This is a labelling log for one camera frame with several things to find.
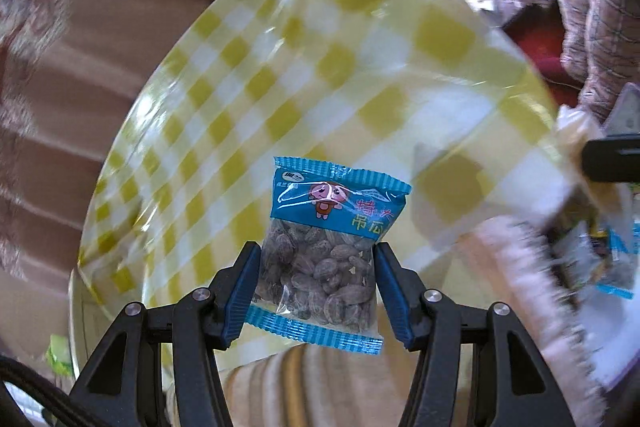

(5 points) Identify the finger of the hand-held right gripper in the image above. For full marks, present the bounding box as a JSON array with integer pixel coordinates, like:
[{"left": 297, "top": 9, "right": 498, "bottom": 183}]
[{"left": 582, "top": 134, "right": 640, "bottom": 182}]

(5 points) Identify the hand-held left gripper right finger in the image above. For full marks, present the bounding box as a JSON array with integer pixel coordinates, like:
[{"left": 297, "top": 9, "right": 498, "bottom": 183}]
[{"left": 374, "top": 243, "right": 561, "bottom": 427}]

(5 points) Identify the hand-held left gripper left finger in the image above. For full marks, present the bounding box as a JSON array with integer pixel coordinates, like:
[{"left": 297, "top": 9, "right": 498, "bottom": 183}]
[{"left": 70, "top": 242, "right": 262, "bottom": 427}]

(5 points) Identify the blue seed packet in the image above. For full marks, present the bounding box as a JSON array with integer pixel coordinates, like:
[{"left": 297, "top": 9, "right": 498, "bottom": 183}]
[{"left": 245, "top": 157, "right": 412, "bottom": 355}]

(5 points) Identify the blue round nut packet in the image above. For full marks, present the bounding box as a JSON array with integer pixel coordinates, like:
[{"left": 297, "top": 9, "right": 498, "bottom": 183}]
[{"left": 595, "top": 217, "right": 640, "bottom": 298}]

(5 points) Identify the pink fuzzy blanket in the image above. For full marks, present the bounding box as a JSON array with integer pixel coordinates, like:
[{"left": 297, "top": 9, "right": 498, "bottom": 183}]
[{"left": 455, "top": 217, "right": 616, "bottom": 427}]

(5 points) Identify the dark red cloth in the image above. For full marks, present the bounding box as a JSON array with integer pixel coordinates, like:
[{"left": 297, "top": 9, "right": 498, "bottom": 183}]
[{"left": 500, "top": 2, "right": 586, "bottom": 102}]

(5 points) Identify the pink quilted cloth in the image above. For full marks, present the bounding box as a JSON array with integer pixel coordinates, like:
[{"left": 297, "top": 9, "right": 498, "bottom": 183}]
[{"left": 490, "top": 0, "right": 640, "bottom": 118}]

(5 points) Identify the light green object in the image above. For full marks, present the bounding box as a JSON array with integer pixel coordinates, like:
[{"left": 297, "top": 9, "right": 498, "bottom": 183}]
[{"left": 45, "top": 334, "right": 76, "bottom": 378}]

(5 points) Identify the yellow checked tablecloth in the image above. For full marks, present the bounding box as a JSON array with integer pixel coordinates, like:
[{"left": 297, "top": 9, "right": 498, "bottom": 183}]
[{"left": 75, "top": 0, "right": 576, "bottom": 363}]

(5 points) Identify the brown patterned cloth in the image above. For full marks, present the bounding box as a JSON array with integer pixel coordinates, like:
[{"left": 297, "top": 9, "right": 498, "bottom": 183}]
[{"left": 0, "top": 0, "right": 321, "bottom": 358}]

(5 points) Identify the black cable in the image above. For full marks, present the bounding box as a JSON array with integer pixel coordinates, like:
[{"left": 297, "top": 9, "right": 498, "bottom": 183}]
[{"left": 0, "top": 354, "right": 96, "bottom": 427}]

